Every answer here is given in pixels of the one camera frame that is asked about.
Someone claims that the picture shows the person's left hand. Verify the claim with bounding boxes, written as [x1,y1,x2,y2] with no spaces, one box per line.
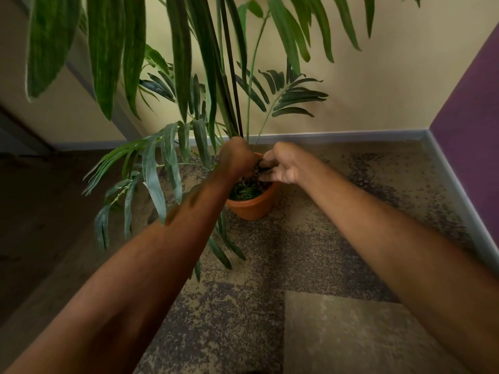
[215,136,261,184]

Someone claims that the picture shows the person's right hand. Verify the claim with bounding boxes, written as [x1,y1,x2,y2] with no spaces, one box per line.
[259,142,313,186]

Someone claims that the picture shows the green palm plant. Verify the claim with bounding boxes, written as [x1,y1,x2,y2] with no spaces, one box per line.
[26,0,422,283]

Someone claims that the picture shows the person's right forearm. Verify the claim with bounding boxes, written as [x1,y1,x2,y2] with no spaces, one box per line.
[297,161,499,374]

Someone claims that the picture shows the person's left forearm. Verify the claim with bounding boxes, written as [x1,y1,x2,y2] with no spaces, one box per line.
[0,173,234,374]

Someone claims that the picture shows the dark pebbles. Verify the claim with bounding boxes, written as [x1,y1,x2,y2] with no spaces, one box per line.
[229,159,273,201]

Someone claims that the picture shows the terracotta plant pot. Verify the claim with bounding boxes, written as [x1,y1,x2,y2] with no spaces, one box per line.
[225,152,280,222]

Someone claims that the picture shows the grey baseboard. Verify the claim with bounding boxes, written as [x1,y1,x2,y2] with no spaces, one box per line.
[52,129,499,274]

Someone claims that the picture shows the grey door frame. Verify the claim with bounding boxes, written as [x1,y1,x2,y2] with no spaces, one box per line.
[0,0,147,155]

